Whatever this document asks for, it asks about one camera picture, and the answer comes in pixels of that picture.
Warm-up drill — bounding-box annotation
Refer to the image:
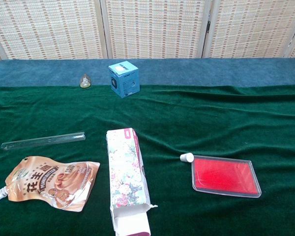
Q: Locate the clear glass tube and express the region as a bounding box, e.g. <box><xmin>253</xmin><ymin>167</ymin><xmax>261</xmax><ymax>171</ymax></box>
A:
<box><xmin>0</xmin><ymin>131</ymin><xmax>86</xmax><ymax>150</ymax></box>

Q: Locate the blue table cloth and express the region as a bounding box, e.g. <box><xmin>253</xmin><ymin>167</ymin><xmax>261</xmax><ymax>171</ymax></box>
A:
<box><xmin>0</xmin><ymin>58</ymin><xmax>295</xmax><ymax>88</ymax></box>

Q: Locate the small white cap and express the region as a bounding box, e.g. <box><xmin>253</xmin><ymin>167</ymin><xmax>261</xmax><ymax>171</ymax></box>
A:
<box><xmin>179</xmin><ymin>152</ymin><xmax>194</xmax><ymax>162</ymax></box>

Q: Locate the floral paper carton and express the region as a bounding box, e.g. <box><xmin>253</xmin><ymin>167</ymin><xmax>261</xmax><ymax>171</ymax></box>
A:
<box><xmin>106</xmin><ymin>127</ymin><xmax>158</xmax><ymax>236</ymax></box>

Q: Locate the red ink pad clear case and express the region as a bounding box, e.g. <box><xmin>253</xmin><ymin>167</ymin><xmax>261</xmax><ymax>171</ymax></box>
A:
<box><xmin>191</xmin><ymin>154</ymin><xmax>262</xmax><ymax>198</ymax></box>

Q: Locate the peanut butter spout pouch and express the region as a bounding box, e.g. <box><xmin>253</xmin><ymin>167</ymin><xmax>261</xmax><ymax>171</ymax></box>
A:
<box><xmin>0</xmin><ymin>156</ymin><xmax>101</xmax><ymax>212</ymax></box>

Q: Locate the light blue cube box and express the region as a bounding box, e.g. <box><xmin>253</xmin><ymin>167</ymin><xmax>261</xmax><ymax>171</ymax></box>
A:
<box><xmin>108</xmin><ymin>60</ymin><xmax>140</xmax><ymax>99</ymax></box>

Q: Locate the dark green velvet cloth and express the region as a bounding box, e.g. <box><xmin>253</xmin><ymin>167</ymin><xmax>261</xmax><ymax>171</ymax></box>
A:
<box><xmin>0</xmin><ymin>85</ymin><xmax>295</xmax><ymax>236</ymax></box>

